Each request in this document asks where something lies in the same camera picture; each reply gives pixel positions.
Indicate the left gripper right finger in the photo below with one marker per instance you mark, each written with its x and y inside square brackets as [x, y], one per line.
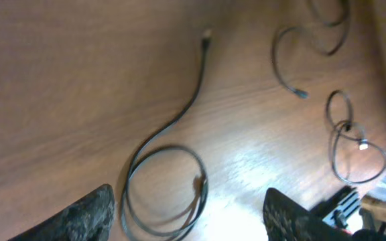
[284, 219]

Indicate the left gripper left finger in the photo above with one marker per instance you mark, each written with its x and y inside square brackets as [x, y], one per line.
[88, 219]

